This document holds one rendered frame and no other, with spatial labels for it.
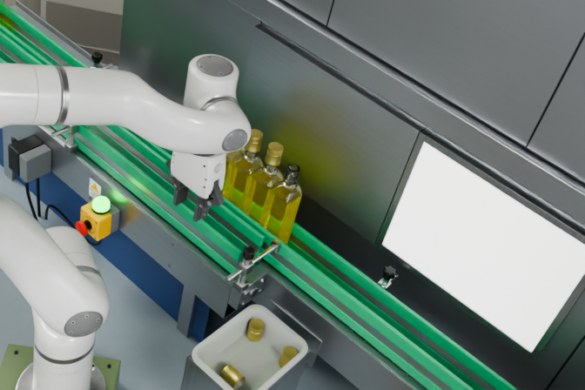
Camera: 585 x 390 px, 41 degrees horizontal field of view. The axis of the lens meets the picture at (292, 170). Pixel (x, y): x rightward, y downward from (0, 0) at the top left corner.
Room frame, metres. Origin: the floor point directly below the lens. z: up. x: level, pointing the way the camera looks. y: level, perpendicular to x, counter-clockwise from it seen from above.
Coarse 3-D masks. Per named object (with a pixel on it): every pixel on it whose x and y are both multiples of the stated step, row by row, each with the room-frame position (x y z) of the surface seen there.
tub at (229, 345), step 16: (240, 320) 1.13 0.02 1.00; (272, 320) 1.15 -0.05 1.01; (224, 336) 1.08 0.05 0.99; (240, 336) 1.13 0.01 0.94; (272, 336) 1.14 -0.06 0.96; (288, 336) 1.12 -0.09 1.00; (192, 352) 1.01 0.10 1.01; (208, 352) 1.04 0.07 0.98; (224, 352) 1.08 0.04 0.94; (240, 352) 1.09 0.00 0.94; (256, 352) 1.10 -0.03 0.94; (272, 352) 1.12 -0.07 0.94; (304, 352) 1.08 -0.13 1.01; (208, 368) 0.98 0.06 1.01; (240, 368) 1.05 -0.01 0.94; (256, 368) 1.06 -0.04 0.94; (272, 368) 1.07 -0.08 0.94; (288, 368) 1.03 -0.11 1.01; (224, 384) 0.95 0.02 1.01; (256, 384) 1.02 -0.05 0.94
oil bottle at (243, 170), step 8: (240, 160) 1.37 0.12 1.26; (248, 160) 1.37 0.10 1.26; (256, 160) 1.38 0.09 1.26; (232, 168) 1.37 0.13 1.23; (240, 168) 1.36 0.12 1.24; (248, 168) 1.35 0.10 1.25; (256, 168) 1.36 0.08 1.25; (232, 176) 1.37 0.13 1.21; (240, 176) 1.36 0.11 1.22; (248, 176) 1.35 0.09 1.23; (232, 184) 1.36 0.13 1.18; (240, 184) 1.35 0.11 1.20; (248, 184) 1.35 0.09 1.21; (232, 192) 1.36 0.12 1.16; (240, 192) 1.35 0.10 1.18; (232, 200) 1.36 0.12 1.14; (240, 200) 1.35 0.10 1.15; (240, 208) 1.35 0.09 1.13
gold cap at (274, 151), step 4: (272, 144) 1.36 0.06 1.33; (276, 144) 1.36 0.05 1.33; (280, 144) 1.37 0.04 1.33; (268, 148) 1.35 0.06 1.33; (272, 148) 1.35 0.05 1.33; (276, 148) 1.35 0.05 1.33; (280, 148) 1.35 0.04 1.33; (268, 152) 1.34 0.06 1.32; (272, 152) 1.34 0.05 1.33; (276, 152) 1.34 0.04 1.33; (280, 152) 1.35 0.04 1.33; (268, 156) 1.34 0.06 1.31; (272, 156) 1.34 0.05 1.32; (276, 156) 1.34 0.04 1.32; (280, 156) 1.35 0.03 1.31; (268, 160) 1.34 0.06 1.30; (272, 160) 1.34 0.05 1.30; (276, 160) 1.34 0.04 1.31; (268, 164) 1.34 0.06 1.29; (272, 164) 1.34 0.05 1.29; (276, 164) 1.34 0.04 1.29
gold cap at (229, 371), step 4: (224, 368) 1.01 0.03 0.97; (228, 368) 1.02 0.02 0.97; (232, 368) 1.02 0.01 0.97; (224, 372) 1.01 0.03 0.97; (228, 372) 1.01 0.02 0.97; (232, 372) 1.01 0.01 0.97; (236, 372) 1.01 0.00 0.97; (224, 376) 1.00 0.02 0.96; (228, 376) 1.00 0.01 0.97; (232, 376) 1.00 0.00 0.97; (236, 376) 1.00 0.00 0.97; (240, 376) 1.00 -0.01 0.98; (244, 376) 1.01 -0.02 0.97; (228, 380) 0.99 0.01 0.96; (232, 380) 0.99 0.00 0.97; (236, 380) 0.99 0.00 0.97; (240, 380) 1.01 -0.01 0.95; (244, 380) 1.01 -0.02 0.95; (232, 384) 0.99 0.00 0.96; (236, 384) 1.01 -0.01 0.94; (240, 384) 1.01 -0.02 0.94; (236, 388) 0.99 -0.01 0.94
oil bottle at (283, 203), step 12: (276, 192) 1.31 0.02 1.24; (288, 192) 1.30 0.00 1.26; (300, 192) 1.33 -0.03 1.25; (276, 204) 1.30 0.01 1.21; (288, 204) 1.29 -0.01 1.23; (264, 216) 1.32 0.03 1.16; (276, 216) 1.30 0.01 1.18; (288, 216) 1.30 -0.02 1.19; (276, 228) 1.29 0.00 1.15; (288, 228) 1.32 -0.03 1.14
